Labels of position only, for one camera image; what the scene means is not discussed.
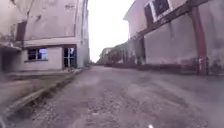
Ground concrete kerb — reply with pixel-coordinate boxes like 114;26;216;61
0;69;84;118

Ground grey concrete wall building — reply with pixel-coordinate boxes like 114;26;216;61
122;0;224;76

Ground pale concrete building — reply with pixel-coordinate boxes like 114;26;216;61
0;0;91;73

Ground raised dirt verge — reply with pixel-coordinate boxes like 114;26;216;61
0;70;75;107

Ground low distant buildings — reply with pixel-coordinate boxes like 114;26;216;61
96;42;129;66

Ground grey gravel dirt road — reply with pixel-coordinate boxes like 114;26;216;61
6;65;224;128

